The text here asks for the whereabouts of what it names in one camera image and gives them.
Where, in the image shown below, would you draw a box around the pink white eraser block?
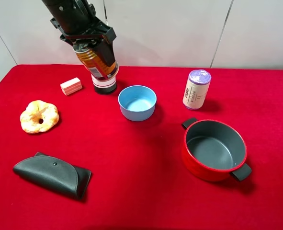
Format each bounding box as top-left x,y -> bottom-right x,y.
60,77 -> 82,96

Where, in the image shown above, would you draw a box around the black mesh pen holder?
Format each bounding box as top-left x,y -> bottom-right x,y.
91,75 -> 117,94

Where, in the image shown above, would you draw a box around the purple garbage bag roll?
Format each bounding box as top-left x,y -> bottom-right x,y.
182,69 -> 212,110

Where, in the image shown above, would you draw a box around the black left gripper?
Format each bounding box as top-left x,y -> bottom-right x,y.
50,18 -> 116,67

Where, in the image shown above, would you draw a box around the black leather glasses pouch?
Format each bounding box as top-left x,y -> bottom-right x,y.
13,152 -> 91,200

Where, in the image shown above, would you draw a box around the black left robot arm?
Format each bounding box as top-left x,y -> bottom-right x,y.
43,0 -> 116,67

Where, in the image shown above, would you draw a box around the light blue bowl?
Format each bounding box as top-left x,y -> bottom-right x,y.
118,85 -> 157,122

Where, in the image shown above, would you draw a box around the red pot black handles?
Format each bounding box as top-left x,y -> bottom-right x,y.
181,118 -> 252,182

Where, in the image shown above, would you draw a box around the gold energy drink can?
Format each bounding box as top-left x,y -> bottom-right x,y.
73,44 -> 119,82

